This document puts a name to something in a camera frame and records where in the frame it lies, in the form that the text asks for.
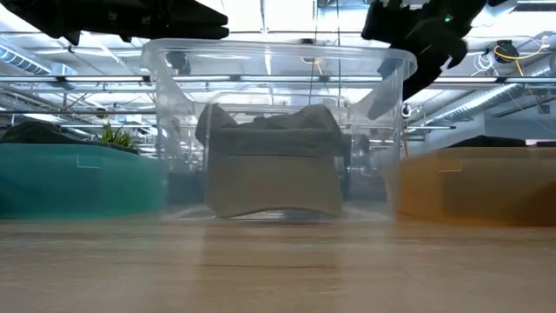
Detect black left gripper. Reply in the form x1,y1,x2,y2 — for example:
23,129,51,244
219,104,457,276
64,0,230,44

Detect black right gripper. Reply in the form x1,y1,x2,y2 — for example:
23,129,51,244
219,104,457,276
362,0,468,121

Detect silver ventilation duct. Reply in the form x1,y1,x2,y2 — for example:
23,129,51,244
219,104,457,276
427,56,556,125

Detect green plant white pot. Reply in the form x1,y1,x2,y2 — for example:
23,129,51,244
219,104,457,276
97,123,136,149

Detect orange plastic bin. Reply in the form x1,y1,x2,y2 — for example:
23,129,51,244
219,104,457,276
393,146,556,227

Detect grey folded cloth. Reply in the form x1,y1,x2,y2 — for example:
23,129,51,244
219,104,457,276
194,103,348,219

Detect clear plastic bin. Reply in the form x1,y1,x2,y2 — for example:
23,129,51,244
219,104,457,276
141,37,419,223

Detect teal plastic bin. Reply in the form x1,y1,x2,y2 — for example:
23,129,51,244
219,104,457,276
0,143,169,220

